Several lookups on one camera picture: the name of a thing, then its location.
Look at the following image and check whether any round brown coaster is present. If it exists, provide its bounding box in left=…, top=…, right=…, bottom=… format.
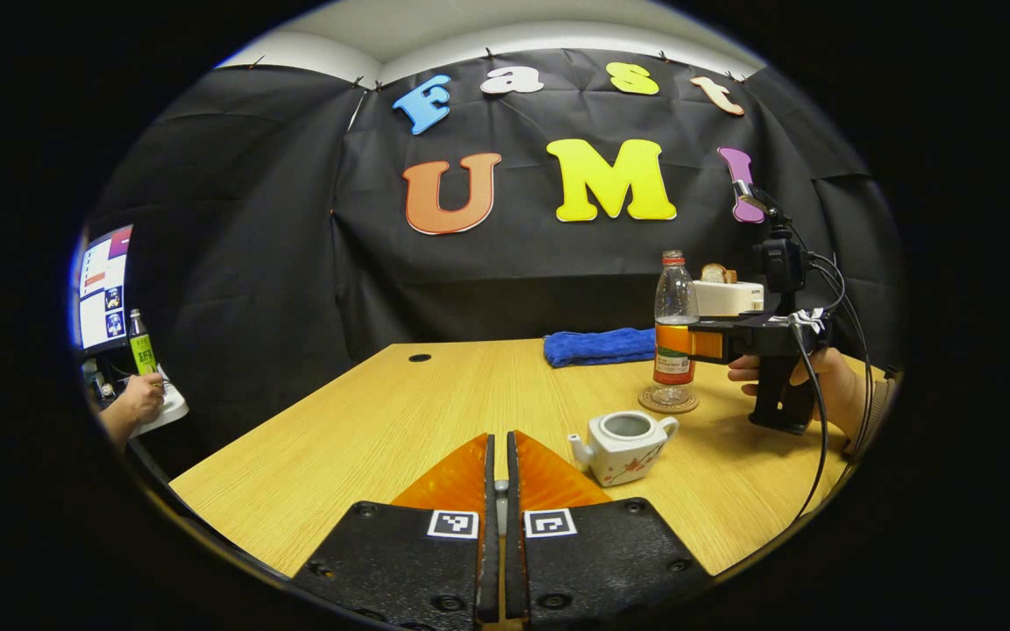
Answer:
left=638, top=386, right=700, bottom=415

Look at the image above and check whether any white toaster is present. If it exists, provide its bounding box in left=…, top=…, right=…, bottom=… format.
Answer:
left=692, top=279, right=765, bottom=318

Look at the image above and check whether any computer monitor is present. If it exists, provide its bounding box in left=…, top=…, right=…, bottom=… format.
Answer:
left=75, top=225, right=133, bottom=354

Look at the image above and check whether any blue towel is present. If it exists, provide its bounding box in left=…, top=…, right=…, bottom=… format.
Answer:
left=544, top=328, right=657, bottom=368

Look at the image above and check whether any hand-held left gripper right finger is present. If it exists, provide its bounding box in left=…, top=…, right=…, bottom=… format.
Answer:
left=505, top=430, right=712, bottom=631

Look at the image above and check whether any black hanging gripper cable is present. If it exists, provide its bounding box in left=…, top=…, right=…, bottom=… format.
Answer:
left=790, top=324, right=829, bottom=527

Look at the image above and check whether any black looped gripper cable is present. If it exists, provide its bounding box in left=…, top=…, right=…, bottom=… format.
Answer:
left=807, top=252, right=874, bottom=457

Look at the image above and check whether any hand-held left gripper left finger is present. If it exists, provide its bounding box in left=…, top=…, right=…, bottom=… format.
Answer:
left=290, top=432, right=500, bottom=631

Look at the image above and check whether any clear plastic water bottle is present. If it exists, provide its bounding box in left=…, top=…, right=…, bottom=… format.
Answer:
left=652, top=250, right=701, bottom=408

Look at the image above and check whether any black backdrop cloth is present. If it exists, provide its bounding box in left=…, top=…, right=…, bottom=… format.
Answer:
left=84, top=48, right=905, bottom=457

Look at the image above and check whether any green drink bottle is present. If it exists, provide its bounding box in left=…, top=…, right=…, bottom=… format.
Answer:
left=128, top=308, right=160, bottom=376

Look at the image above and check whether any white teacup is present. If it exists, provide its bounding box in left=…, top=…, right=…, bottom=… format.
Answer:
left=567, top=411, right=679, bottom=487

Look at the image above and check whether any white side table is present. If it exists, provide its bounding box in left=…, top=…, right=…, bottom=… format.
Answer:
left=132, top=368, right=190, bottom=437

